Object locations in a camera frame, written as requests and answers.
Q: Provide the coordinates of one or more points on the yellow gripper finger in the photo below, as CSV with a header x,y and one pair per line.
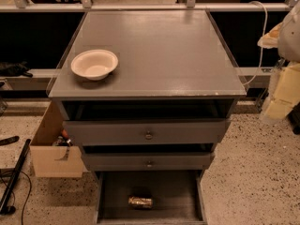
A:
x,y
283,93
270,39

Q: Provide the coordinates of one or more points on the orange soda can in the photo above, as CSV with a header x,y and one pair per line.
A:
x,y
140,203

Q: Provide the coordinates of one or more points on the grey drawer cabinet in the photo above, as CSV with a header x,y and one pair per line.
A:
x,y
155,80

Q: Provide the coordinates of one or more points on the grey bottom drawer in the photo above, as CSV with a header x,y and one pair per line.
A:
x,y
176,195

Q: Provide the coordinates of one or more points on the grey drawer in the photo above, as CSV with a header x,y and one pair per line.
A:
x,y
176,195
136,133
147,161

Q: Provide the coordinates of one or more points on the grey middle drawer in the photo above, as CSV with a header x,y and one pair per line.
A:
x,y
147,161

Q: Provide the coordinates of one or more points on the grey top drawer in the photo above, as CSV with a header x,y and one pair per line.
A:
x,y
136,133

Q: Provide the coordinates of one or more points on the white paper bowl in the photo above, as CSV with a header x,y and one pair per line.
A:
x,y
94,65

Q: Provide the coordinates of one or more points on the items inside cardboard box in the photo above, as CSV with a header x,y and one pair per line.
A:
x,y
63,139

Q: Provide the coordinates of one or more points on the cardboard box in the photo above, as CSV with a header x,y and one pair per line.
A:
x,y
48,159

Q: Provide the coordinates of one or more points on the black tool on floor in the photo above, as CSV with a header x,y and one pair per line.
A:
x,y
9,140

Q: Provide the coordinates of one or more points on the black pole on floor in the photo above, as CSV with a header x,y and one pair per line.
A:
x,y
4,208

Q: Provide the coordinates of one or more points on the metal railing frame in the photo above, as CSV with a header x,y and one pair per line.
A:
x,y
209,66

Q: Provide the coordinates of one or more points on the black cloth on rail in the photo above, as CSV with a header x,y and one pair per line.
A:
x,y
14,69

